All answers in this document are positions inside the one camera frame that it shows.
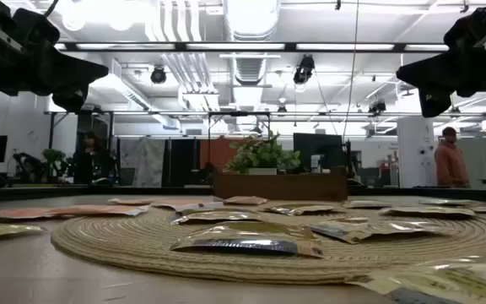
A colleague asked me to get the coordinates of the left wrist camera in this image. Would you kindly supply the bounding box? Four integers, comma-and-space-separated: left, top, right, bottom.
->
0, 29, 24, 54

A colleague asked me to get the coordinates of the person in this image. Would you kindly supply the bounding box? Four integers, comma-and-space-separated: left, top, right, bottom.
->
433, 126, 472, 189
72, 130, 116, 186

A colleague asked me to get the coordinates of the black overhead beam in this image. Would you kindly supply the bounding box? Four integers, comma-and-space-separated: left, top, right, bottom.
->
52, 41, 451, 53

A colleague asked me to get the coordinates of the orange partition panel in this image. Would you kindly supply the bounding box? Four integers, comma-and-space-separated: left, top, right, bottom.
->
199, 138, 244, 172

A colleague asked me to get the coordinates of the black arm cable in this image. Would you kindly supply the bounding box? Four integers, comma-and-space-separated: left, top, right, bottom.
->
43, 0, 62, 19

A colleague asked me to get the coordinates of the small background potted plant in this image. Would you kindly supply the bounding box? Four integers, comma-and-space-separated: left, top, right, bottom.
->
41, 147, 69, 178

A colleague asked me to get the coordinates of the orange tea bag packet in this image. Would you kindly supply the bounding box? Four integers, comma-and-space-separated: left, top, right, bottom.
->
149, 198, 223, 212
0, 205, 78, 220
222, 195, 269, 207
52, 204, 150, 217
107, 197, 159, 207

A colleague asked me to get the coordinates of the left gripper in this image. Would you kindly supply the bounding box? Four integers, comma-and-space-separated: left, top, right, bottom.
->
0, 0, 111, 114

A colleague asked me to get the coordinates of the green plant in white pot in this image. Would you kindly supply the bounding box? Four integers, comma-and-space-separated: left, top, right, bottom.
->
224, 133, 302, 176

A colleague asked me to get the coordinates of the grey patterned curtain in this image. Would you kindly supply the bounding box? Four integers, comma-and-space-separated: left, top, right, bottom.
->
118, 137, 166, 187

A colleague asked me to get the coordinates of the white ceiling air duct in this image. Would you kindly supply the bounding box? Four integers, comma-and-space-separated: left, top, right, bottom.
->
221, 0, 282, 85

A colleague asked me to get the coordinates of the round woven placemat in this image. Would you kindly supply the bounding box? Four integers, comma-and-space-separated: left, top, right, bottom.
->
51, 202, 486, 285

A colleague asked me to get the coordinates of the brown wooden compartment box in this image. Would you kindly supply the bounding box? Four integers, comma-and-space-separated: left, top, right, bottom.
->
213, 171, 349, 202

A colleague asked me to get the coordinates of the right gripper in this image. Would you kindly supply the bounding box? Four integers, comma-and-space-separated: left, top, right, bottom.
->
395, 2, 486, 119

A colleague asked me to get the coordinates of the black background rig frame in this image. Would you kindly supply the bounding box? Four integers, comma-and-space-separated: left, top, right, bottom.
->
207, 110, 272, 170

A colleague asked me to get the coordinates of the black ceiling spotlight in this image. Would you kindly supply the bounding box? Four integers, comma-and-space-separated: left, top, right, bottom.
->
149, 65, 168, 84
367, 100, 387, 116
292, 54, 316, 85

